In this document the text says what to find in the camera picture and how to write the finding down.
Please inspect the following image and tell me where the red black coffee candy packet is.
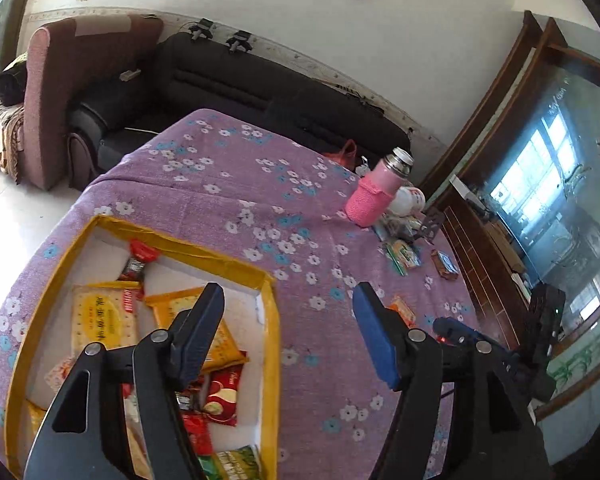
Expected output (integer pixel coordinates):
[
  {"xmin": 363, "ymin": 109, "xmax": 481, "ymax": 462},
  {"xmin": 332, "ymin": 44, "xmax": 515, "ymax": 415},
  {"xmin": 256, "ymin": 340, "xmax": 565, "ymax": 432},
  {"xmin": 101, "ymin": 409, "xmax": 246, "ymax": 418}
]
[{"xmin": 118, "ymin": 238, "xmax": 160, "ymax": 283}]

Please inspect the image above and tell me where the pink thermos with knit sleeve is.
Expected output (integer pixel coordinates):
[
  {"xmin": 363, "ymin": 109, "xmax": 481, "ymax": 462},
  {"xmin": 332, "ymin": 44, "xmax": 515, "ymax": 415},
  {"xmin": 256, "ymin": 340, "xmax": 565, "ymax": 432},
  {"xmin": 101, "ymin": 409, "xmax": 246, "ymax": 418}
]
[{"xmin": 344, "ymin": 148, "xmax": 414, "ymax": 228}]

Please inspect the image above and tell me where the black leather sofa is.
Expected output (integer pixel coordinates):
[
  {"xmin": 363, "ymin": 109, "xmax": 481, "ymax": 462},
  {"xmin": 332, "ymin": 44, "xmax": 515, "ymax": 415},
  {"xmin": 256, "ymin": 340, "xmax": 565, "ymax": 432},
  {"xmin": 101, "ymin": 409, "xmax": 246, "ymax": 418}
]
[{"xmin": 67, "ymin": 32, "xmax": 411, "ymax": 190}]

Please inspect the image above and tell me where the green pea snack packet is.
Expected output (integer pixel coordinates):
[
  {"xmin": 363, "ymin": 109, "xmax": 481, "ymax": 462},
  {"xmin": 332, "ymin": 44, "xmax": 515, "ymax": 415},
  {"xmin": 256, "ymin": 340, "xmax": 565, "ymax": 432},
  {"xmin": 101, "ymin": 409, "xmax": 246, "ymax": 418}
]
[{"xmin": 198, "ymin": 445, "xmax": 264, "ymax": 480}]

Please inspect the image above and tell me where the white plastic cup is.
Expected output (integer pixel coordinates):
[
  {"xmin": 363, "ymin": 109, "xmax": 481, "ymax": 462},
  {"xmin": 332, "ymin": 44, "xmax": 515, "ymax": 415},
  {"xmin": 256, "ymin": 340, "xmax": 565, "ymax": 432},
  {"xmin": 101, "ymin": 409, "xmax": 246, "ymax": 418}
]
[{"xmin": 388, "ymin": 186, "xmax": 426, "ymax": 218}]

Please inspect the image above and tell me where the red white snack packet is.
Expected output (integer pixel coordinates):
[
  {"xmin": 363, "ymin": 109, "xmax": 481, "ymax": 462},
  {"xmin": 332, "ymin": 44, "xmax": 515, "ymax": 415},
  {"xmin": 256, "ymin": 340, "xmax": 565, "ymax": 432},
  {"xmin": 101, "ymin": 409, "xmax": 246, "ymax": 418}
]
[{"xmin": 44, "ymin": 356, "xmax": 76, "ymax": 393}]

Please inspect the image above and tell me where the orange blue biscuit packet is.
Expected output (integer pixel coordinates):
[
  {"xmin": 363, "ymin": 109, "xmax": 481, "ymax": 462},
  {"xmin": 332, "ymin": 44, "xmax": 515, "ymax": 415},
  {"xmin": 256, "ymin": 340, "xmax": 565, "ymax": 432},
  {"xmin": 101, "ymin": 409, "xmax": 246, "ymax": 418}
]
[{"xmin": 144, "ymin": 287, "xmax": 248, "ymax": 374}]

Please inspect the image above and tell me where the maroon armchair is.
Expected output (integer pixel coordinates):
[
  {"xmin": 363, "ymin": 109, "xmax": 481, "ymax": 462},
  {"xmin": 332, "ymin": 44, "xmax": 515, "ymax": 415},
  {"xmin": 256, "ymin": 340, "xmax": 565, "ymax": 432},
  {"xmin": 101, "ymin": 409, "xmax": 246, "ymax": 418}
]
[{"xmin": 19, "ymin": 13, "xmax": 163, "ymax": 191}]

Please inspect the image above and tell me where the dark red cookie packet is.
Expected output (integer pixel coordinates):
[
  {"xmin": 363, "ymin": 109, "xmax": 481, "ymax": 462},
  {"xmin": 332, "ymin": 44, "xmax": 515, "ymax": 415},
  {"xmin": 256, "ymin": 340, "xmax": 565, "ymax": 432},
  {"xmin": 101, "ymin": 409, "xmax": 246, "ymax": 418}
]
[{"xmin": 202, "ymin": 363, "xmax": 244, "ymax": 427}]

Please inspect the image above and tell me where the orange cracker packet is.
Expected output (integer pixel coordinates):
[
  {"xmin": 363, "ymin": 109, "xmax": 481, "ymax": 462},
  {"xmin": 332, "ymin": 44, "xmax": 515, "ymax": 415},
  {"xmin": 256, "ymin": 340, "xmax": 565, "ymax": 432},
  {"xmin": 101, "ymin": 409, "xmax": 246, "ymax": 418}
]
[{"xmin": 388, "ymin": 295, "xmax": 417, "ymax": 328}]

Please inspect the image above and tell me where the yellow chips packet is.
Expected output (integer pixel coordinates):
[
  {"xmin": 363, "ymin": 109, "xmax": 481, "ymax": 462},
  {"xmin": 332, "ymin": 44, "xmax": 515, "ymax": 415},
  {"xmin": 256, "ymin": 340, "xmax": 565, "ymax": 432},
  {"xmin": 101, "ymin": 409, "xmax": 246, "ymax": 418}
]
[{"xmin": 21, "ymin": 400, "xmax": 46, "ymax": 455}]

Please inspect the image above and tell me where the round biscuit green packet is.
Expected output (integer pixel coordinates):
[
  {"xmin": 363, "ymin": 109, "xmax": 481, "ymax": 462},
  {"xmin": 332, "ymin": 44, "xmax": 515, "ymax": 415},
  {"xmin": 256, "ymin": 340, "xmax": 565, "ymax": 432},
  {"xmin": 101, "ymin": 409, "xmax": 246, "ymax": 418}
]
[{"xmin": 384, "ymin": 240, "xmax": 422, "ymax": 276}]

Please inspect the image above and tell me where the salted egg cracker packet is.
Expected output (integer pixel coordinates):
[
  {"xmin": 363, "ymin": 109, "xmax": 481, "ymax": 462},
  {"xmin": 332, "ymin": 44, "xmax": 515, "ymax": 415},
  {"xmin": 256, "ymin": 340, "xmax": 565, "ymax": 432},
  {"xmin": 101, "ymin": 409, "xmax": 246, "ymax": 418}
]
[{"xmin": 71, "ymin": 281, "xmax": 140, "ymax": 356}]

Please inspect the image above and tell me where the clear cracker packet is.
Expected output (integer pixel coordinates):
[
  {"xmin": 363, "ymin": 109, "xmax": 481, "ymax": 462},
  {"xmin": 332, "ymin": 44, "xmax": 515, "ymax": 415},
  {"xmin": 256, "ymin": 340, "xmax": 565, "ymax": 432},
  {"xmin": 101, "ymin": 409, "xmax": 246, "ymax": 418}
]
[{"xmin": 123, "ymin": 392, "xmax": 152, "ymax": 479}]

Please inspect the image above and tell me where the wooden glass cabinet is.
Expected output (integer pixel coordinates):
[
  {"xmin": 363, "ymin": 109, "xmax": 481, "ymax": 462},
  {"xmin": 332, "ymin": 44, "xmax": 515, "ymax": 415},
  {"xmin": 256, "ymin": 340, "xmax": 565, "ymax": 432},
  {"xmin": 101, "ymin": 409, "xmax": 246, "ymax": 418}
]
[{"xmin": 422, "ymin": 12, "xmax": 600, "ymax": 419}]

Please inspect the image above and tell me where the black phone stand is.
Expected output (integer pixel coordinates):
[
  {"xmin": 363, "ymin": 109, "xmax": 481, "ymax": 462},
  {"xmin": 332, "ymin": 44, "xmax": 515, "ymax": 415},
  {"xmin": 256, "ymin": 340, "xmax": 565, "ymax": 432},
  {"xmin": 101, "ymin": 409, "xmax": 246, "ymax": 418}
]
[{"xmin": 414, "ymin": 207, "xmax": 445, "ymax": 245}]

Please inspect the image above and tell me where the black bag on sofa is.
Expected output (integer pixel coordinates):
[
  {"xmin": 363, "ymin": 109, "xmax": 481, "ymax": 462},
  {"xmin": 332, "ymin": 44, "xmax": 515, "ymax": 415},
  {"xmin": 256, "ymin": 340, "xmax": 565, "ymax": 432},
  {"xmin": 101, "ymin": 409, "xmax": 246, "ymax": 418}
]
[{"xmin": 0, "ymin": 61, "xmax": 28, "ymax": 106}]

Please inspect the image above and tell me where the patterned sofa throw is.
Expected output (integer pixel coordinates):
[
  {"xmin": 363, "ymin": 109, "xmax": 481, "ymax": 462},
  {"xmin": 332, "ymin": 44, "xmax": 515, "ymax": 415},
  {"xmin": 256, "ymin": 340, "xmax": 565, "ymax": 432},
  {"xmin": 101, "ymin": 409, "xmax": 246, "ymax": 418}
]
[{"xmin": 0, "ymin": 101, "xmax": 24, "ymax": 184}]

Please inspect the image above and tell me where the yellow-rimmed white tray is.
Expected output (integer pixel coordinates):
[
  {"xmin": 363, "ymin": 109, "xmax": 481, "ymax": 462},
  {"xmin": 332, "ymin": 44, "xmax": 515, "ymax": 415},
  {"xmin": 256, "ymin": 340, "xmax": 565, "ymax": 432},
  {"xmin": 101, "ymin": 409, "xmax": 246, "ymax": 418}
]
[{"xmin": 4, "ymin": 216, "xmax": 280, "ymax": 479}]

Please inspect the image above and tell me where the purple floral tablecloth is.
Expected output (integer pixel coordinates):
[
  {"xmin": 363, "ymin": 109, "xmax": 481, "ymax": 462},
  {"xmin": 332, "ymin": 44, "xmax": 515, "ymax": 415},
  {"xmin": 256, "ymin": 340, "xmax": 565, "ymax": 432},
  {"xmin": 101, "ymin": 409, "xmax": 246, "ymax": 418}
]
[{"xmin": 0, "ymin": 110, "xmax": 477, "ymax": 479}]

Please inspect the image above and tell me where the brown chocolate wrapper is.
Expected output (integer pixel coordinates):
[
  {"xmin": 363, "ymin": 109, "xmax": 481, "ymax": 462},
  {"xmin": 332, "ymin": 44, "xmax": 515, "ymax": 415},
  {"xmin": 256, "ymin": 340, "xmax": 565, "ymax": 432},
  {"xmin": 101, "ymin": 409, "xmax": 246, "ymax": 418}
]
[{"xmin": 431, "ymin": 249, "xmax": 460, "ymax": 281}]

